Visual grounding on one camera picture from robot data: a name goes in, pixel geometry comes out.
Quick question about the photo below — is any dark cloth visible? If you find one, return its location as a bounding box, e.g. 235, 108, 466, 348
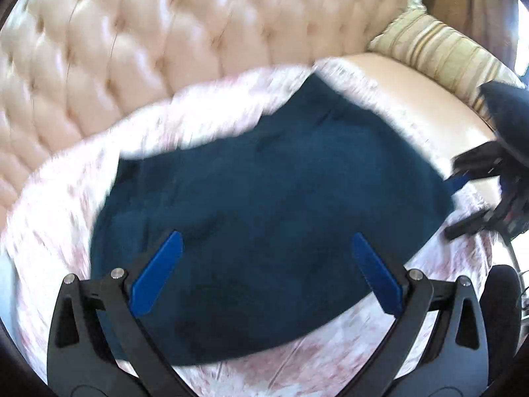
479, 82, 529, 162

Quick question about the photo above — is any black rounded object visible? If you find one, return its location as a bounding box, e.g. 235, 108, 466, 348
479, 265, 523, 365

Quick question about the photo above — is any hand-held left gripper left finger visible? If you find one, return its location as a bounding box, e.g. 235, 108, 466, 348
47, 231, 195, 397

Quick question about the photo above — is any striped fringed pillow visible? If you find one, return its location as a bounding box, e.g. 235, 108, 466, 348
368, 0, 523, 120

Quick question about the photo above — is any pink tufted leather sofa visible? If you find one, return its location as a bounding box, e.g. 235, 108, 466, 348
0, 0, 503, 232

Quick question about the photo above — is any brown patterned curtain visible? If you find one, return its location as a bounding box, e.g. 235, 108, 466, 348
430, 0, 521, 75

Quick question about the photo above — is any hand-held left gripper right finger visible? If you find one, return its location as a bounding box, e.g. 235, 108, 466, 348
350, 232, 492, 397

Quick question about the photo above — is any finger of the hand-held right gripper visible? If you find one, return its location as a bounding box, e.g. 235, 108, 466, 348
444, 209, 497, 241
444, 141, 503, 195

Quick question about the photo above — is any navy sweatshirt with yellow patches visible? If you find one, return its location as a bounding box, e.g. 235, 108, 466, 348
89, 72, 457, 368

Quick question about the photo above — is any pink floral blanket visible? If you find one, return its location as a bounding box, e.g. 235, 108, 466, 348
4, 56, 517, 397

